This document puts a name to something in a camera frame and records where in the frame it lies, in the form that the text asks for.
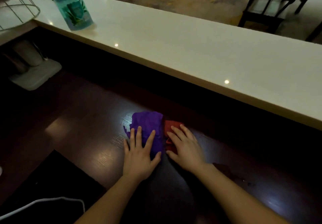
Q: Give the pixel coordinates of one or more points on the person's right forearm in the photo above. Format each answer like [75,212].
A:
[234,198]

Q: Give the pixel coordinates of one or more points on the teal plastic bottle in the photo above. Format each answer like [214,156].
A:
[73,7]

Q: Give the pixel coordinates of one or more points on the red cloth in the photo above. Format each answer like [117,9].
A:
[169,127]

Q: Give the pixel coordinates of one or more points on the person's right thumb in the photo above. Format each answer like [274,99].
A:
[172,155]

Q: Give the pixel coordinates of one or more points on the person's right hand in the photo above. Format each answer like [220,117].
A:
[188,153]

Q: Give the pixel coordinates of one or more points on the person's left forearm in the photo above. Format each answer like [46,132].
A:
[113,202]

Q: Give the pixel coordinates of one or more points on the person's left little finger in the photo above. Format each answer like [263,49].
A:
[126,147]

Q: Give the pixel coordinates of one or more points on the black mat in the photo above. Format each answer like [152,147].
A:
[50,183]

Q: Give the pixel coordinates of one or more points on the person's left hand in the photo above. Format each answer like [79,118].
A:
[137,162]

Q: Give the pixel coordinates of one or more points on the dark wooden chair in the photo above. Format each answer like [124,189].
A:
[269,10]

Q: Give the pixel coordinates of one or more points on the white appliance base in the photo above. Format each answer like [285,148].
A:
[37,75]

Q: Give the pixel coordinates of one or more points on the white cylindrical cup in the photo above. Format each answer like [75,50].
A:
[28,52]

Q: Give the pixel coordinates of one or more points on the purple cloth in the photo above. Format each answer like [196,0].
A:
[148,124]

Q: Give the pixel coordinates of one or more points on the person's right middle finger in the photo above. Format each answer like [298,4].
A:
[179,132]

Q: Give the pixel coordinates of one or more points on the person's left thumb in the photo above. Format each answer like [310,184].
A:
[156,159]

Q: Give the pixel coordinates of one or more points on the person's left middle finger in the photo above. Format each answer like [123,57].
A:
[138,137]

